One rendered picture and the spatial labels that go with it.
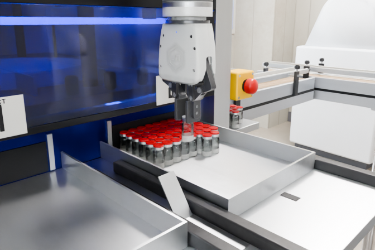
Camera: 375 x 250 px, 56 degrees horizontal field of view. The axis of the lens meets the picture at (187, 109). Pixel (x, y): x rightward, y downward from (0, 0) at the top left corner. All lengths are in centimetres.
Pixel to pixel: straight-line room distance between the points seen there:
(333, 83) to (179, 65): 100
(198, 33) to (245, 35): 347
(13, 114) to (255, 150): 48
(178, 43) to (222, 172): 25
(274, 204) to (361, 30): 255
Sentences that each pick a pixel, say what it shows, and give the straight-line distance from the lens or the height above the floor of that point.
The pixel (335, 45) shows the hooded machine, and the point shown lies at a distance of 313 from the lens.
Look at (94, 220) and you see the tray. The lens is 54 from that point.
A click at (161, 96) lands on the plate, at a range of 71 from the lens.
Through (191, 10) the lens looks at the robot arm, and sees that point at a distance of 57.
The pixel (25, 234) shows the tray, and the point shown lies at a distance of 54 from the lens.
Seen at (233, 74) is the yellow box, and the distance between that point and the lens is 89.
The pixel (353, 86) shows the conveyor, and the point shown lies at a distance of 148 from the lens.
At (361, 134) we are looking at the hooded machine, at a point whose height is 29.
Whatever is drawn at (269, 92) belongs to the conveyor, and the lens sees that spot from 123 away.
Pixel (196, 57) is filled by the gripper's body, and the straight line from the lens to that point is 56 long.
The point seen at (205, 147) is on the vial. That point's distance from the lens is 73.
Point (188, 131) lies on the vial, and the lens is 63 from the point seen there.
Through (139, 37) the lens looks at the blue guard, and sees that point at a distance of 67.
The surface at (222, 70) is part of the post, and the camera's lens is 85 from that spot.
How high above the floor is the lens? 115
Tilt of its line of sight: 14 degrees down
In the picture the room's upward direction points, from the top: straight up
